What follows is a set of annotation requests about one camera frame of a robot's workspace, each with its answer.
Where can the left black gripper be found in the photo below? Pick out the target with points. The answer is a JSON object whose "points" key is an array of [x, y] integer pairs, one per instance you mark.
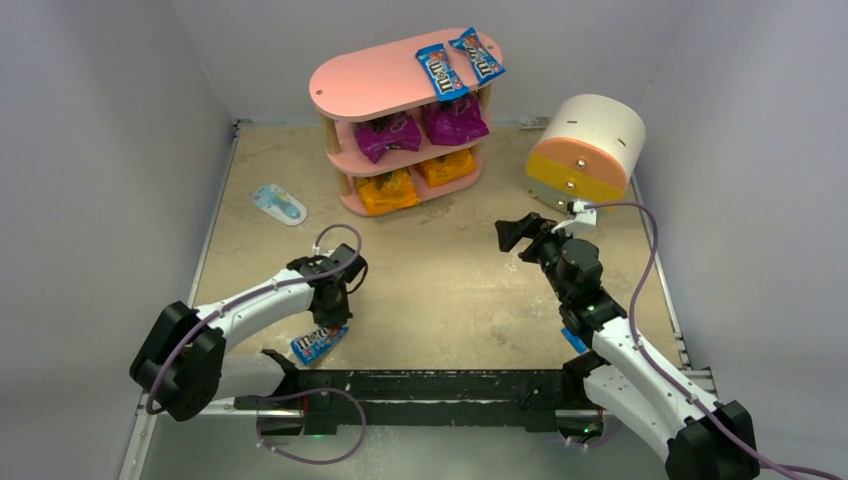
{"points": [[330, 312]]}

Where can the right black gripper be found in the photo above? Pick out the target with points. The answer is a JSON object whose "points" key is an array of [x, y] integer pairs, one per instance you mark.
{"points": [[530, 238]]}

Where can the blue m&m's candy pack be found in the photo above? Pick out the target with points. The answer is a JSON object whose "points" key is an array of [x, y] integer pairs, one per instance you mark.
{"points": [[484, 64], [447, 84], [318, 344]]}

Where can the orange gummy candy bag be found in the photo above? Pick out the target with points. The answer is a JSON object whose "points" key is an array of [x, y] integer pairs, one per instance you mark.
{"points": [[387, 192], [447, 168]]}

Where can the purple grape candy bag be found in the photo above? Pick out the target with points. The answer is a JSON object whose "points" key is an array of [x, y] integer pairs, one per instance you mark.
{"points": [[397, 131], [455, 122]]}

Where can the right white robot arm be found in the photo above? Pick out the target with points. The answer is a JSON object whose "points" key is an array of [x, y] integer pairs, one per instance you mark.
{"points": [[695, 434]]}

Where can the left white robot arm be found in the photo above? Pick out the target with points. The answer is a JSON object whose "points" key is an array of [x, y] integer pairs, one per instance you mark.
{"points": [[180, 364]]}

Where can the pink three-tier shelf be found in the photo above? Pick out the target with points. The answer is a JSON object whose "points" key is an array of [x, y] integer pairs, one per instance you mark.
{"points": [[374, 82]]}

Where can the white round drawer cabinet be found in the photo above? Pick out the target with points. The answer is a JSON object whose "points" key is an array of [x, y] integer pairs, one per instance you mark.
{"points": [[588, 151]]}

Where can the light blue blister package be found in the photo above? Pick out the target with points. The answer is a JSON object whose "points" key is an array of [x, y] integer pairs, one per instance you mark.
{"points": [[280, 205]]}

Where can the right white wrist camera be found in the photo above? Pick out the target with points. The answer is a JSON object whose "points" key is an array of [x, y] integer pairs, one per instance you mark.
{"points": [[582, 217]]}

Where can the black metal base rail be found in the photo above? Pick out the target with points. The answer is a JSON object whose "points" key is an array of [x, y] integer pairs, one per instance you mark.
{"points": [[535, 400]]}

